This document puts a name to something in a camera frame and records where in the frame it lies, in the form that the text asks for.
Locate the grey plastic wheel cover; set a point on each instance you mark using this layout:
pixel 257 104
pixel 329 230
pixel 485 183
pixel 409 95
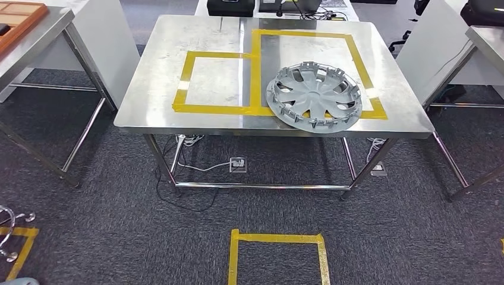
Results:
pixel 315 96

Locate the stainless steel workbench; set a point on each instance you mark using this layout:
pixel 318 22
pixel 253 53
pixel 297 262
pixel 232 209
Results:
pixel 197 35

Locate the steel floor socket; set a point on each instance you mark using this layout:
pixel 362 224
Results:
pixel 238 164
pixel 379 169

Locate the yellow floor tape marking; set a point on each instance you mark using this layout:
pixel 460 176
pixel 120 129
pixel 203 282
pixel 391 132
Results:
pixel 275 238
pixel 502 246

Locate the black equipment case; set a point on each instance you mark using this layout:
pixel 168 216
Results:
pixel 230 8

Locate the white desk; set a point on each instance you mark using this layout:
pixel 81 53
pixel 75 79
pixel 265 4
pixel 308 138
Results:
pixel 201 10

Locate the black monitor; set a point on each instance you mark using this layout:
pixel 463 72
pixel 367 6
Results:
pixel 291 4

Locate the white partition panel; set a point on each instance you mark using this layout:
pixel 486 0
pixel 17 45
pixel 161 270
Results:
pixel 429 51
pixel 106 43

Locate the black wheeled chair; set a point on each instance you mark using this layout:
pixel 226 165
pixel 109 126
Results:
pixel 399 41

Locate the stainless steel side table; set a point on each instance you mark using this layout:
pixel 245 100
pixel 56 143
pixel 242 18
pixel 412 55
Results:
pixel 488 43
pixel 35 43

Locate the chrome stool base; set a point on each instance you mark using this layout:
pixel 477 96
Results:
pixel 10 220

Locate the brown wooden tray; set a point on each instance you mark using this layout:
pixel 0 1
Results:
pixel 19 17

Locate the black bag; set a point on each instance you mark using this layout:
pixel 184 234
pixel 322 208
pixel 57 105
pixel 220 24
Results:
pixel 484 11

